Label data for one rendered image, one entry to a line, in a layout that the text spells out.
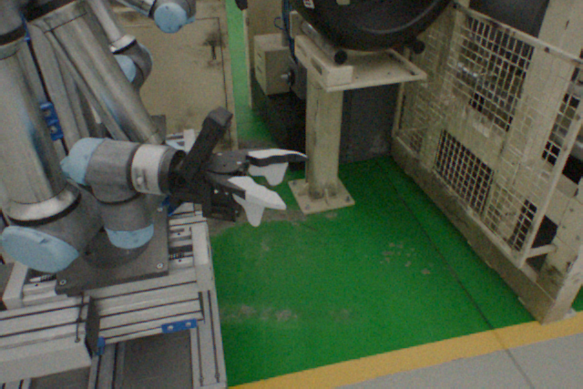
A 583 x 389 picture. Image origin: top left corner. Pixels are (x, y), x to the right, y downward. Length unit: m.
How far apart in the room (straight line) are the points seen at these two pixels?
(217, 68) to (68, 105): 1.16
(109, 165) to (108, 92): 0.15
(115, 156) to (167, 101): 1.53
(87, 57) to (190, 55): 1.37
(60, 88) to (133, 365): 0.82
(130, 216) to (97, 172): 0.09
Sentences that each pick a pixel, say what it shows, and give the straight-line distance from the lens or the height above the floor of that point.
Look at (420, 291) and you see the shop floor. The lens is 1.96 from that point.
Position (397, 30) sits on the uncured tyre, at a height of 0.98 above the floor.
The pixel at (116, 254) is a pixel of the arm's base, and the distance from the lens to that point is 1.05.
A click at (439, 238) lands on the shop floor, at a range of 2.20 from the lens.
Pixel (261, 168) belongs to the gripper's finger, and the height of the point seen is 1.04.
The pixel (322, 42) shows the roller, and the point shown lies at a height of 0.91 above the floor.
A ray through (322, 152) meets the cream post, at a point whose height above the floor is 0.30.
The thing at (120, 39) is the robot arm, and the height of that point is 0.98.
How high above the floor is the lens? 1.44
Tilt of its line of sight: 35 degrees down
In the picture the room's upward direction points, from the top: straight up
